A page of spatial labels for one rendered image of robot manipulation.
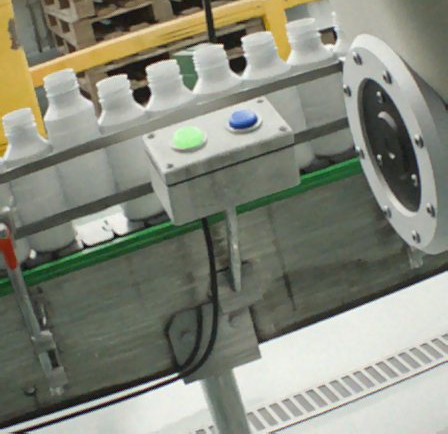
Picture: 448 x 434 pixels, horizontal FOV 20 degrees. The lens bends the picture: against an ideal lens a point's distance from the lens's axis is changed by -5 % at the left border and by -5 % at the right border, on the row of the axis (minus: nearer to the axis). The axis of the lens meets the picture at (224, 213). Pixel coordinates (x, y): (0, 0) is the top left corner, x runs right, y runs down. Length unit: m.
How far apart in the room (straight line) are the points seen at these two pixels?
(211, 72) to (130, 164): 0.14
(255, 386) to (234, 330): 1.85
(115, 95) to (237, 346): 0.33
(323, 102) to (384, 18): 0.72
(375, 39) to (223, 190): 0.51
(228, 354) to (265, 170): 0.28
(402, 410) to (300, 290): 1.53
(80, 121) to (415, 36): 0.71
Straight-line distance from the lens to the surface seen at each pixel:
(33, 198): 1.46
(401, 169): 0.87
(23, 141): 1.46
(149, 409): 3.40
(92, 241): 1.48
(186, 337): 1.50
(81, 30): 6.85
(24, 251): 1.48
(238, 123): 1.33
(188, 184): 1.31
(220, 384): 1.58
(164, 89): 1.47
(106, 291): 1.47
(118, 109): 1.47
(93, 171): 1.46
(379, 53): 0.84
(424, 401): 3.05
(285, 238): 1.51
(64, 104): 1.45
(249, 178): 1.33
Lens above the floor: 1.43
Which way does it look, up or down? 17 degrees down
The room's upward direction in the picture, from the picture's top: 15 degrees counter-clockwise
